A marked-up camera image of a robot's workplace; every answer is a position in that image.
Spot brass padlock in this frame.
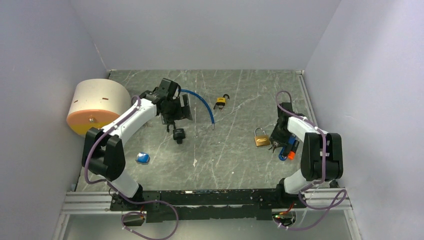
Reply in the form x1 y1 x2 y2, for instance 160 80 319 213
254 127 271 147

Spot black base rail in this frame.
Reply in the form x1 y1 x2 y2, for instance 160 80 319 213
110 184 306 223

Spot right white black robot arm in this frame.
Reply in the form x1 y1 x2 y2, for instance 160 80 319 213
269 102 344 208

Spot beige yellow cylinder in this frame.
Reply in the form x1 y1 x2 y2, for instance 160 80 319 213
66 78 131 137

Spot yellow black padlock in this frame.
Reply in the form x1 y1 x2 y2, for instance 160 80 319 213
213 94 230 111

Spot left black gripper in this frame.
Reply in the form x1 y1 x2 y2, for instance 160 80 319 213
161 94 192 125

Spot blue white round object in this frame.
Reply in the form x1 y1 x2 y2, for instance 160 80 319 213
135 152 150 165

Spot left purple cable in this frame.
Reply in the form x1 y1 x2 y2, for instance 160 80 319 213
83 95 180 240

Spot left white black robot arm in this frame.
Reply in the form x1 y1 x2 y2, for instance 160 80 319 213
81 78 192 210

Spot blue cable lock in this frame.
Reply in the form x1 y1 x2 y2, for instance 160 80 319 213
178 88 216 131

